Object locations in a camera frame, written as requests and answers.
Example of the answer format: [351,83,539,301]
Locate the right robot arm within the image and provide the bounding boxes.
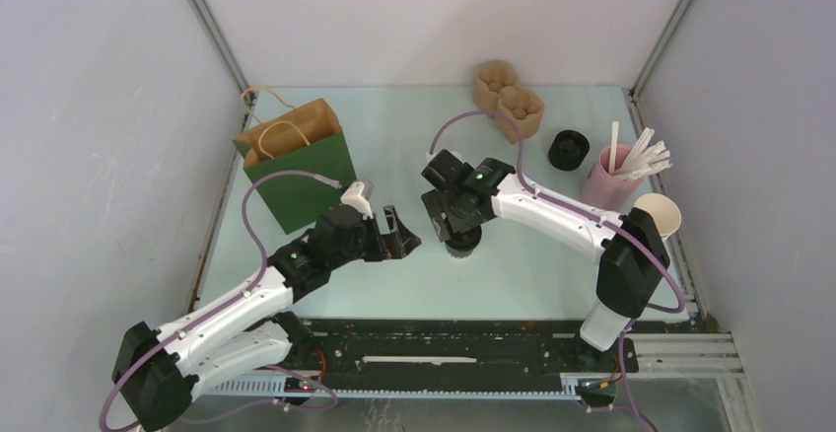
[421,150,669,371]

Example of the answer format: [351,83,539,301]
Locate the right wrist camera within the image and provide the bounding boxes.
[425,149,464,163]

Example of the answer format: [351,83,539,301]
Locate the single white straw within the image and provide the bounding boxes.
[607,121,620,176]

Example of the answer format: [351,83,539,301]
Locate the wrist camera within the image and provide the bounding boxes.
[340,180,374,220]
[425,149,464,163]

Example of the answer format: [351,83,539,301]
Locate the stack of black lids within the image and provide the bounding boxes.
[547,129,590,172]

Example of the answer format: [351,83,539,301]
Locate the black paper coffee cup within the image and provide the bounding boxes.
[446,243,477,259]

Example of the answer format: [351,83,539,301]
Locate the stacked brown cup carriers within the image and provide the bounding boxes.
[472,60,546,139]

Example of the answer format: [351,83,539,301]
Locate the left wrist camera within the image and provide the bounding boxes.
[340,180,374,220]

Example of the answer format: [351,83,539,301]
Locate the pink straw holder cup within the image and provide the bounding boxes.
[580,146,644,211]

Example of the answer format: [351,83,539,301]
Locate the bundle of white straws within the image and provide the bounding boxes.
[614,128,673,181]

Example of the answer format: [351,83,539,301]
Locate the stack of paper cups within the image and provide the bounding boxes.
[633,193,682,241]

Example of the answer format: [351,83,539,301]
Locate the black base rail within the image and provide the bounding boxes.
[215,316,638,398]

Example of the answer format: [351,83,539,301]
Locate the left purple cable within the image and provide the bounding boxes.
[99,169,343,432]

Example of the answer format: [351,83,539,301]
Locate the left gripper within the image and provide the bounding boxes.
[329,205,419,269]

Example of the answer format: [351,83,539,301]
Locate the green paper bag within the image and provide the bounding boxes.
[233,87,356,234]

